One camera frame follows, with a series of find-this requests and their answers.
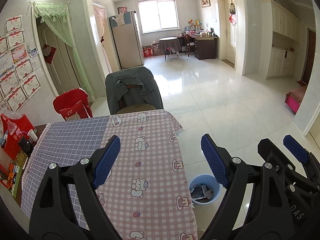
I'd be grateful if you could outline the blue plastic trash bin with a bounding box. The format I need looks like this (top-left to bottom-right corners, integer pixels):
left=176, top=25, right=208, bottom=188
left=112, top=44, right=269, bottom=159
left=189, top=174, right=221, bottom=205

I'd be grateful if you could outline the pink bed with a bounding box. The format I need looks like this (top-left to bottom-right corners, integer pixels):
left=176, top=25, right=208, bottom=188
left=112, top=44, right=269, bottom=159
left=285, top=86, right=307, bottom=114

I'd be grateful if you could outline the white slipper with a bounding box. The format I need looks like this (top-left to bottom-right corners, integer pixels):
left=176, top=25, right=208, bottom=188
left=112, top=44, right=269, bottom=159
left=197, top=229, right=205, bottom=240

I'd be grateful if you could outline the pink checkered tablecloth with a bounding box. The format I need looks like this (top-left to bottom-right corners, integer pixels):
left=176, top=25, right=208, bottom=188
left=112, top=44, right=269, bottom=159
left=21, top=110, right=197, bottom=239

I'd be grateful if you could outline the red gift bag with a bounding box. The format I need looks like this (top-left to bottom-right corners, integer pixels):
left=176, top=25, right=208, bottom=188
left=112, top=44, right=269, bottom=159
left=1, top=113, right=35, bottom=160

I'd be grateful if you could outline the red plastic chair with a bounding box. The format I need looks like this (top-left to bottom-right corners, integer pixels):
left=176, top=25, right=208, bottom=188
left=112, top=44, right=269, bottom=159
left=53, top=88, right=93, bottom=121

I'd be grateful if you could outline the dark wooden desk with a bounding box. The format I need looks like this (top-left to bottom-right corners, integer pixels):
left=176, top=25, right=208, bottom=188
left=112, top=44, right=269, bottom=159
left=191, top=35, right=219, bottom=60

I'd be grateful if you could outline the chair with grey jacket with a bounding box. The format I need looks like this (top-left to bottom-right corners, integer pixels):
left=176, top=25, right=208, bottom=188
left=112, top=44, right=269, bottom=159
left=105, top=66, right=164, bottom=115

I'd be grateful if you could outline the wooden desk chair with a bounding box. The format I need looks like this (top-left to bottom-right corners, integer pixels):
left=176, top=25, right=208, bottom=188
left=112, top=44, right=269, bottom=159
left=183, top=34, right=195, bottom=56

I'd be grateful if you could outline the round table dark cloth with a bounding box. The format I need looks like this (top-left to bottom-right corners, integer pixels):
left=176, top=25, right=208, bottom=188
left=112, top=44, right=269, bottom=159
left=158, top=37, right=181, bottom=61

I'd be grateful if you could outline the red cardboard box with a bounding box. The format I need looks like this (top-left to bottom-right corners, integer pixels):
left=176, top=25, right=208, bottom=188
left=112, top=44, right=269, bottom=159
left=143, top=45, right=154, bottom=58

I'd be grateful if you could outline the beige refrigerator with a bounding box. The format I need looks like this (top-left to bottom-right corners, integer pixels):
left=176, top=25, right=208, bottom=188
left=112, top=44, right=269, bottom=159
left=108, top=11, right=144, bottom=69

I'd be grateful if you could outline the green door curtain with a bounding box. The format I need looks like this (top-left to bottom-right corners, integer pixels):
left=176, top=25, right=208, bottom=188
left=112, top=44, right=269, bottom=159
left=30, top=2, right=95, bottom=100

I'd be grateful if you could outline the white wall cabinet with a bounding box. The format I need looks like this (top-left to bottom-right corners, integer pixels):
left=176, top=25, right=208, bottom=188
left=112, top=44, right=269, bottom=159
left=258, top=0, right=300, bottom=79

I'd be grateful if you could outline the framed wall picture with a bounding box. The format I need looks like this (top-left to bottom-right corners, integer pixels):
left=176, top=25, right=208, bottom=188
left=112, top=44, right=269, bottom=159
left=200, top=0, right=211, bottom=8

